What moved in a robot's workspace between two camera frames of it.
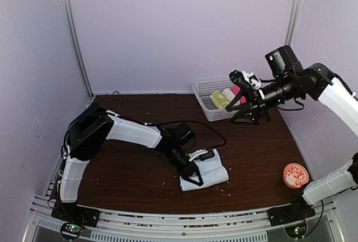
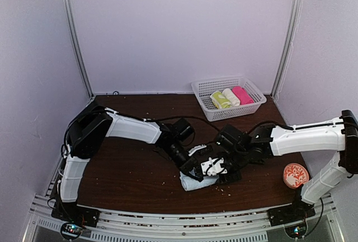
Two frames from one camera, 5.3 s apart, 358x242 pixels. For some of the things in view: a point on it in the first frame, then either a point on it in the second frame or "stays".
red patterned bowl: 295,175 stays
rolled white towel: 227,93 stays
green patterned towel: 219,100 stays
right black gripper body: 259,104 to 236,178
